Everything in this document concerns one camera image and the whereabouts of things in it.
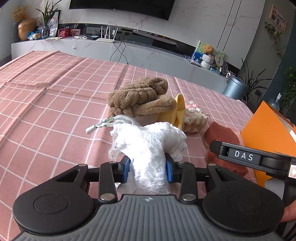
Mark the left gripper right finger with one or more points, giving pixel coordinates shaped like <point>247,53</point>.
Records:
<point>184,174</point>

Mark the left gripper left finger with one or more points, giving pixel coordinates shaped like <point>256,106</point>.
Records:
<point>110,173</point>

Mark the white crinkled plastic bag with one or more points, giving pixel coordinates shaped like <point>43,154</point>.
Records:
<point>146,147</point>

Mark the pink white knitted toy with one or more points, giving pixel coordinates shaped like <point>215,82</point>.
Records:
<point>194,119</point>

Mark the brown braided plush toy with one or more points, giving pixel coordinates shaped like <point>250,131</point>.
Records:
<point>145,96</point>

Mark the orange cardboard box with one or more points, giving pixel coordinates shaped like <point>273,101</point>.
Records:
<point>268,130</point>

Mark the yellow plush piece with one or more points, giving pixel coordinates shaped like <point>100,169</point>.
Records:
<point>176,115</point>

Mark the blue water jug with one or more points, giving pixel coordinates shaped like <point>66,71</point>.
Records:
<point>275,103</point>

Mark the tall floor plant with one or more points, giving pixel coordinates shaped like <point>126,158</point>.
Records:
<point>252,81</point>

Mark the grey metal trash bin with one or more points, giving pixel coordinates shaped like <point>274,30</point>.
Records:
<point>235,88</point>

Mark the pink checked tablecloth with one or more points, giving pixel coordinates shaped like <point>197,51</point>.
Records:
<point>48,99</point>

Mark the brown teddy bear figure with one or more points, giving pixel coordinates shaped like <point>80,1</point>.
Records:
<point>207,58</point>

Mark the white marble tv console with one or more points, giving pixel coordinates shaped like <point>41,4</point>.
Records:
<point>127,53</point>

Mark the green picture book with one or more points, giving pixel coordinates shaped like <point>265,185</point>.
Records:
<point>198,53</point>

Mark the white wifi router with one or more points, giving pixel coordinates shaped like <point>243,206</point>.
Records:
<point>108,37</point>

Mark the red box on console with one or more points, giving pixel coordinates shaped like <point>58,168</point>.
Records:
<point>64,33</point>

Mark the green potted plant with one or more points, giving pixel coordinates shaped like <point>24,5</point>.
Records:
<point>48,12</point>

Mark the golden brown vase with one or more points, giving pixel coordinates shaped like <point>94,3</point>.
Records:
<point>25,26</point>

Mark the framed wall picture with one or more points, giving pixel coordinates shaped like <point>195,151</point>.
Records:
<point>278,19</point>

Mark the black wall television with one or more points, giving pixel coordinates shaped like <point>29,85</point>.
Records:
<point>156,8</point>

